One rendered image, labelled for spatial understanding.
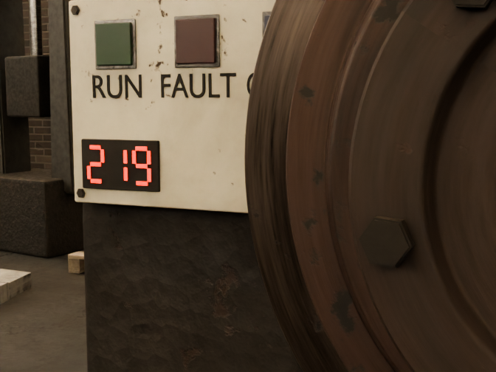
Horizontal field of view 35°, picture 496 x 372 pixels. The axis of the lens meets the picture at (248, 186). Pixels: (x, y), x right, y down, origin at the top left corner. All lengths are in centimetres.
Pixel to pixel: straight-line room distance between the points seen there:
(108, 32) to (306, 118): 29
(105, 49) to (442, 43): 39
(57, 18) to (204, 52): 518
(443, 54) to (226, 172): 32
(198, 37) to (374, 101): 30
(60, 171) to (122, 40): 516
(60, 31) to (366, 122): 546
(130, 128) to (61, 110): 510
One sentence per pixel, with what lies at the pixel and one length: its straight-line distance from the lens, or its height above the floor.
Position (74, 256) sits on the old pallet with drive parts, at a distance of 527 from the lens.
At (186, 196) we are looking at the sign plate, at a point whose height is 107.
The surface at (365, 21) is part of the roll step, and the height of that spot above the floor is 120.
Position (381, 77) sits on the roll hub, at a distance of 37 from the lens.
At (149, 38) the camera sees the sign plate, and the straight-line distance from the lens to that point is 68.
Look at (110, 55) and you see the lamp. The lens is 70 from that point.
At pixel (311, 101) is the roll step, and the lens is 46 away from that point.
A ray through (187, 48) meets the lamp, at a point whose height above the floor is 119.
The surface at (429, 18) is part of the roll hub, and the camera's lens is 37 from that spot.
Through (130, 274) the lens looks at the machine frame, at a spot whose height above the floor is 99.
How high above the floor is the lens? 116
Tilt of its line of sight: 7 degrees down
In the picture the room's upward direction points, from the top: straight up
